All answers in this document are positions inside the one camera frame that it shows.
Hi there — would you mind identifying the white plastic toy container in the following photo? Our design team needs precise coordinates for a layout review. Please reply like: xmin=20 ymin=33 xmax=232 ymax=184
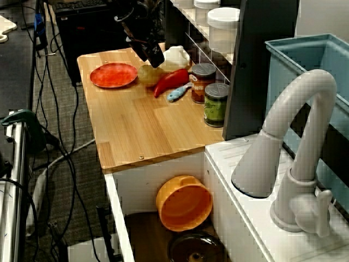
xmin=160 ymin=45 xmax=192 ymax=73

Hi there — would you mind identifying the large white lidded jar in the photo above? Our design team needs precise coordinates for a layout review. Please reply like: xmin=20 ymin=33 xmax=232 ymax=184
xmin=207 ymin=7 xmax=241 ymax=54

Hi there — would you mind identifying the green peas toy can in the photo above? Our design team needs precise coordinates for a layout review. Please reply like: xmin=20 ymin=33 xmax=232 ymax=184
xmin=203 ymin=83 xmax=230 ymax=128

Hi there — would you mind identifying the red toy chili pepper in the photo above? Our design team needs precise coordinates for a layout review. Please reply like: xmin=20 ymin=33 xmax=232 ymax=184
xmin=153 ymin=68 xmax=190 ymax=99

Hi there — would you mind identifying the teal plastic bin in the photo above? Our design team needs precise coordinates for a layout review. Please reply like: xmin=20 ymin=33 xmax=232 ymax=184
xmin=264 ymin=33 xmax=349 ymax=207

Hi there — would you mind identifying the dark tiled backsplash shelf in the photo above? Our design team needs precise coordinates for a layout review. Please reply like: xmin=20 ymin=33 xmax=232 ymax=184
xmin=164 ymin=0 xmax=236 ymax=86

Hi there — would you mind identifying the black computer tower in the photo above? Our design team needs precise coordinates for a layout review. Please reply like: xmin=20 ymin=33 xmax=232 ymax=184
xmin=54 ymin=0 xmax=134 ymax=86

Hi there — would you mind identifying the white toy kitchen unit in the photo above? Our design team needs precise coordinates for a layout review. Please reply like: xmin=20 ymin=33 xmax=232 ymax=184
xmin=77 ymin=43 xmax=349 ymax=262

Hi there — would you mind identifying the brown beans toy can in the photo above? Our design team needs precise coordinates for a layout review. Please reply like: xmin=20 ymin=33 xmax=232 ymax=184
xmin=190 ymin=63 xmax=217 ymax=105

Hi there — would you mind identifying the white cable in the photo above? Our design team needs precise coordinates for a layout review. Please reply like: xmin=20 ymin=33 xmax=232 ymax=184
xmin=32 ymin=138 xmax=97 ymax=175

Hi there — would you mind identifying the orange toy pot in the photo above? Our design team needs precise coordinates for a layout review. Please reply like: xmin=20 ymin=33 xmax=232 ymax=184
xmin=155 ymin=175 xmax=214 ymax=233

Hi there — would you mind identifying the white box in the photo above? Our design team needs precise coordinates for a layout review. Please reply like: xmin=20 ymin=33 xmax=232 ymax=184
xmin=67 ymin=236 xmax=110 ymax=262

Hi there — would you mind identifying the grey toy faucet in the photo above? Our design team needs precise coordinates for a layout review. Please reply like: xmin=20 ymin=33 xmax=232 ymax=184
xmin=231 ymin=69 xmax=338 ymax=238

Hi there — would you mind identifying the black keyboard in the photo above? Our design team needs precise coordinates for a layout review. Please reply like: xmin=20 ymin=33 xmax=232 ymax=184
xmin=52 ymin=0 xmax=115 ymax=13

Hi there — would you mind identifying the dark grey upright panel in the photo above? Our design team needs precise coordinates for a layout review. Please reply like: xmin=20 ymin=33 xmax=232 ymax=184
xmin=221 ymin=0 xmax=300 ymax=141

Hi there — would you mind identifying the white power strip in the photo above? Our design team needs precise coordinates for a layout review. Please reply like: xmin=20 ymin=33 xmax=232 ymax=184
xmin=25 ymin=168 xmax=47 ymax=239

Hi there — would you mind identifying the black metal post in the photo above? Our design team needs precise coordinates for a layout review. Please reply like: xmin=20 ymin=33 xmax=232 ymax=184
xmin=95 ymin=205 xmax=117 ymax=262

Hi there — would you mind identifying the dark round pan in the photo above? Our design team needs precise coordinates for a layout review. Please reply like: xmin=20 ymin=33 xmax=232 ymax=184
xmin=167 ymin=231 xmax=227 ymax=262

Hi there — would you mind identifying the green clamp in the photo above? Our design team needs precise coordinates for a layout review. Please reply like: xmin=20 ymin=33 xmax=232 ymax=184
xmin=1 ymin=109 xmax=47 ymax=154

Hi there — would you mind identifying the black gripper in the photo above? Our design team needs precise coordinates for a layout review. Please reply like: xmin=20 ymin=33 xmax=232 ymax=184
xmin=119 ymin=18 xmax=165 ymax=69

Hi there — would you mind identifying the aluminium frame rail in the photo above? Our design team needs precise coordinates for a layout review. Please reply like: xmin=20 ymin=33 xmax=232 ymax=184
xmin=0 ymin=111 xmax=28 ymax=262

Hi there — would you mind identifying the blue handled toy spatula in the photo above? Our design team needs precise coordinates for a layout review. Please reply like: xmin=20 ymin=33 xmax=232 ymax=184
xmin=166 ymin=83 xmax=193 ymax=103

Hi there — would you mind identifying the small white lidded jar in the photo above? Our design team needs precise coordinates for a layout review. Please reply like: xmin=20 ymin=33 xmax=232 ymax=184
xmin=173 ymin=0 xmax=195 ymax=10

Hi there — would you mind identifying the medium white lidded jar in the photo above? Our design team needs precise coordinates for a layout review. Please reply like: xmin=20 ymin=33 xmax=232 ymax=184
xmin=194 ymin=0 xmax=221 ymax=27

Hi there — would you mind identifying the white cutting board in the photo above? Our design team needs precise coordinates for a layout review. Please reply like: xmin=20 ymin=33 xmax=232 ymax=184
xmin=0 ymin=15 xmax=18 ymax=45

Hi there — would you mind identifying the long black cable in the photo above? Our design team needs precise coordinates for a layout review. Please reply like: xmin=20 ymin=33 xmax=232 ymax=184
xmin=43 ymin=0 xmax=102 ymax=262
xmin=32 ymin=32 xmax=72 ymax=164

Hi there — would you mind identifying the red round plate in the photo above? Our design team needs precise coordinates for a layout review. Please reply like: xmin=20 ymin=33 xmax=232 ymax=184
xmin=90 ymin=63 xmax=139 ymax=89

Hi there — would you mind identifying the blue cable connector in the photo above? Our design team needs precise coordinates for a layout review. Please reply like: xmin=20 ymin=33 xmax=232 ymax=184
xmin=34 ymin=13 xmax=46 ymax=37

